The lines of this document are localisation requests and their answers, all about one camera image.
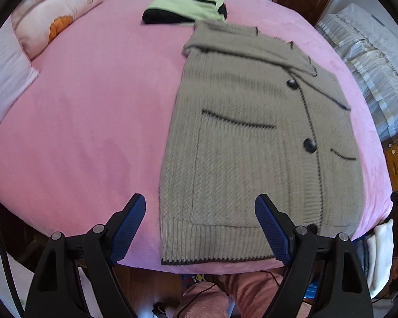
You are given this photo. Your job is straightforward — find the person's pink pants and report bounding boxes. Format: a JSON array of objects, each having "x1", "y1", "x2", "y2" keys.
[{"x1": 172, "y1": 267, "x2": 314, "y2": 318}]

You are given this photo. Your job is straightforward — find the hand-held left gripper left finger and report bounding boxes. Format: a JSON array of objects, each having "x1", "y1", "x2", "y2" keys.
[{"x1": 25, "y1": 193, "x2": 146, "y2": 318}]

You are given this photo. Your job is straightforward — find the green and black folded garment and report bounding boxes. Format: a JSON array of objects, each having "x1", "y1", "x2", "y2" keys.
[{"x1": 142, "y1": 0, "x2": 228, "y2": 26}]

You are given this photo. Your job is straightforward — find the pink bed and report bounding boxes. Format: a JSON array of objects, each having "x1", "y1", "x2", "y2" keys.
[{"x1": 0, "y1": 0, "x2": 393, "y2": 274}]

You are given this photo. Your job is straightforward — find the blue plastic object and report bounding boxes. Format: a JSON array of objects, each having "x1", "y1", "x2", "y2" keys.
[{"x1": 303, "y1": 280, "x2": 319, "y2": 302}]

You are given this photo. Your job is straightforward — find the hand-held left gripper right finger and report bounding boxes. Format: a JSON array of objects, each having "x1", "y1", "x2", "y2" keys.
[{"x1": 255, "y1": 194, "x2": 374, "y2": 318}]

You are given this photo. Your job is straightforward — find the pink flower pillow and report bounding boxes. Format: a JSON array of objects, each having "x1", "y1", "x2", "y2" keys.
[{"x1": 11, "y1": 0, "x2": 107, "y2": 61}]

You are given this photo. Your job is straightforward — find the white cloth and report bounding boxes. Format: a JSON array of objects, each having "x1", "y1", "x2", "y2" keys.
[{"x1": 366, "y1": 219, "x2": 395, "y2": 299}]

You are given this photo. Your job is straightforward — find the white pillow with blue bag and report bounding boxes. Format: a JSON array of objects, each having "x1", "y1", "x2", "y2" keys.
[{"x1": 0, "y1": 16, "x2": 40, "y2": 146}]

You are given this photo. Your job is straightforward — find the white lace furniture cover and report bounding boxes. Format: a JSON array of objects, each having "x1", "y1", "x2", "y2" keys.
[{"x1": 315, "y1": 3, "x2": 398, "y2": 143}]

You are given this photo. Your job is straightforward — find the grey knit cardigan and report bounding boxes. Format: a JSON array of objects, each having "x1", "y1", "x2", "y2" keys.
[{"x1": 159, "y1": 20, "x2": 366, "y2": 266}]

